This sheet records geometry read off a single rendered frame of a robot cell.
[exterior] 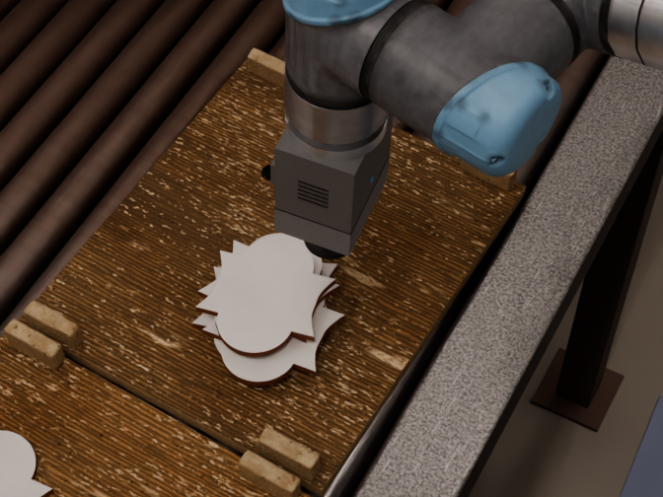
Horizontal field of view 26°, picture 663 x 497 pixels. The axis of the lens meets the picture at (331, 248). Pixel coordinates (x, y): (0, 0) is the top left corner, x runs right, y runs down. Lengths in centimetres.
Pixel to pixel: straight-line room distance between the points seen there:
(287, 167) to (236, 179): 46
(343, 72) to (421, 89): 6
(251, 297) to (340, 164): 36
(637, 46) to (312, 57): 21
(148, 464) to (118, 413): 6
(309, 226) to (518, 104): 27
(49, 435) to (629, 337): 140
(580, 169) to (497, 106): 68
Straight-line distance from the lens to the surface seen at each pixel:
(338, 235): 109
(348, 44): 93
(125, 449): 134
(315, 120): 100
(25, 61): 167
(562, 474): 240
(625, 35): 95
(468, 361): 141
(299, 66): 97
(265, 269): 139
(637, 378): 251
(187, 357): 139
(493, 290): 146
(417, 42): 91
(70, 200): 154
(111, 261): 146
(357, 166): 103
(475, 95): 89
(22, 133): 161
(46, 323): 140
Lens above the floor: 211
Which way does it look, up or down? 54 degrees down
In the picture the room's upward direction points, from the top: straight up
